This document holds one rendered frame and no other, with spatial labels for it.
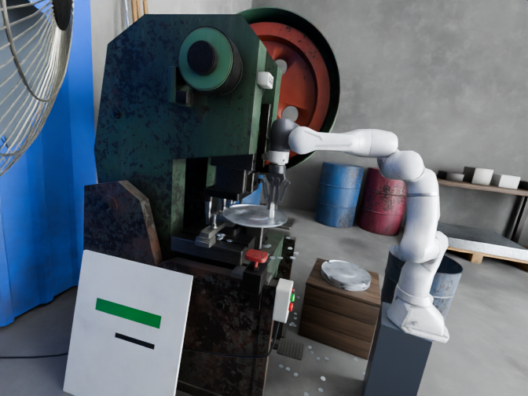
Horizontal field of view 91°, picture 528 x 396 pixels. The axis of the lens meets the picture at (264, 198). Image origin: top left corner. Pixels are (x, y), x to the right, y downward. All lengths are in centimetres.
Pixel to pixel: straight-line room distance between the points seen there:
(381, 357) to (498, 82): 421
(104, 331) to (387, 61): 441
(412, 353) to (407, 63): 396
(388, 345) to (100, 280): 119
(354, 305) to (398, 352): 37
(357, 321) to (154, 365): 102
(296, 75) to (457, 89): 349
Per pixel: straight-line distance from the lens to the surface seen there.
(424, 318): 127
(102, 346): 138
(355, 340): 172
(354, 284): 161
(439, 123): 464
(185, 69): 92
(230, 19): 104
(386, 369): 138
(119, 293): 125
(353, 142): 103
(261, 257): 84
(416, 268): 122
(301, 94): 148
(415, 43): 472
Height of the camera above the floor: 112
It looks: 13 degrees down
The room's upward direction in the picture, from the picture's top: 6 degrees clockwise
